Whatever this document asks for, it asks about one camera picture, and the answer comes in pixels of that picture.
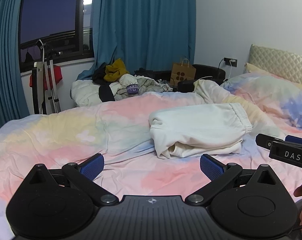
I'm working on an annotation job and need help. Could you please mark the white quilt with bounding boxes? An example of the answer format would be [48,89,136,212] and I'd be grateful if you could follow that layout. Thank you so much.
[70,79,104,108]

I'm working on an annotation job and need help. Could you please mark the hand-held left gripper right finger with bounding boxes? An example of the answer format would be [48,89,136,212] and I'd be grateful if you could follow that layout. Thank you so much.
[185,154,280,205]

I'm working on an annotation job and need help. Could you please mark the beige jacket with purple label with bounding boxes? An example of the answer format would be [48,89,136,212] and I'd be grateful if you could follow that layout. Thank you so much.
[98,74,173,103]

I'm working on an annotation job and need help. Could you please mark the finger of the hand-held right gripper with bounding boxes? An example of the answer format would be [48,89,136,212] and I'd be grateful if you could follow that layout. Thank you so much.
[256,133,287,151]
[285,135,302,146]

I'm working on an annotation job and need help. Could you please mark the pastel tie-dye duvet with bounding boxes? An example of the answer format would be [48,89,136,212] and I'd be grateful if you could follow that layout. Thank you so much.
[0,79,302,222]

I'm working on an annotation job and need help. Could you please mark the white sweatpants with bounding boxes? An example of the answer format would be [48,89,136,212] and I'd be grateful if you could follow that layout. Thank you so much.
[148,102,253,160]

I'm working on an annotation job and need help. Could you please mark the black armchair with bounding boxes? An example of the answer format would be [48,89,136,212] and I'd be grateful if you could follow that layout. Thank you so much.
[177,64,227,93]

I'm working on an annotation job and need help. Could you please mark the dark framed window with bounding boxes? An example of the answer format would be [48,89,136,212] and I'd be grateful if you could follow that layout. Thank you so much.
[18,0,95,74]

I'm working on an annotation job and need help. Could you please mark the brown paper bag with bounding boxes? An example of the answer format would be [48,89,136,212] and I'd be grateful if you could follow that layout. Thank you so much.
[170,57,197,87]

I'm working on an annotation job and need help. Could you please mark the pale yellow pillow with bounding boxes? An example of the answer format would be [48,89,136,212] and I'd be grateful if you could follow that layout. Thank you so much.
[243,62,302,91]

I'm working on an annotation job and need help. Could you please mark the black wall outlet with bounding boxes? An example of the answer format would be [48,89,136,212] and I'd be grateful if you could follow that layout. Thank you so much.
[223,57,238,67]

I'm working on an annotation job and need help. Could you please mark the black garment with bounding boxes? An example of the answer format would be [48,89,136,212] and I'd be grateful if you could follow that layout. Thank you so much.
[92,62,114,85]

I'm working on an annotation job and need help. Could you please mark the pastel tie-dye pillow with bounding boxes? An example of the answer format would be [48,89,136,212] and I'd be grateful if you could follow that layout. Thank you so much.
[220,74,302,131]

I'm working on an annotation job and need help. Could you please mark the white charging cable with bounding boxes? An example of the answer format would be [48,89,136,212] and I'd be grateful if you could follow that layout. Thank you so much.
[200,60,236,81]

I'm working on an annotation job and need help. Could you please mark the blue curtain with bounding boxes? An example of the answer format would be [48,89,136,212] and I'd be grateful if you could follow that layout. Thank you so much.
[78,0,198,81]
[0,0,31,128]

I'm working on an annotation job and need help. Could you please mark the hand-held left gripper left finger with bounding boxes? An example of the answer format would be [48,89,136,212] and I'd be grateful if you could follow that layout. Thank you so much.
[23,153,119,204]

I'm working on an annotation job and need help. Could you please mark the quilted beige headboard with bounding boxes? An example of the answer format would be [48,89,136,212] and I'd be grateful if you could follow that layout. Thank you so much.
[249,44,302,85]

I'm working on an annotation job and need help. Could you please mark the metal drying rack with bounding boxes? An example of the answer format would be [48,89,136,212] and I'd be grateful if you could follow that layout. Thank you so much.
[35,39,63,114]

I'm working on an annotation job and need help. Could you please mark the dark clothes pile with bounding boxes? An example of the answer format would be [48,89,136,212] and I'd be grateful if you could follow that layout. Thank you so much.
[134,67,172,81]

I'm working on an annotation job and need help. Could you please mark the mustard yellow garment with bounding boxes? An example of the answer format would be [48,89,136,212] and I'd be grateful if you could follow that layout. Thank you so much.
[103,58,128,82]

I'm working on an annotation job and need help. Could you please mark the red garment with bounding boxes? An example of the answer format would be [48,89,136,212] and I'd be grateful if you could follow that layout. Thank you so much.
[29,64,63,88]

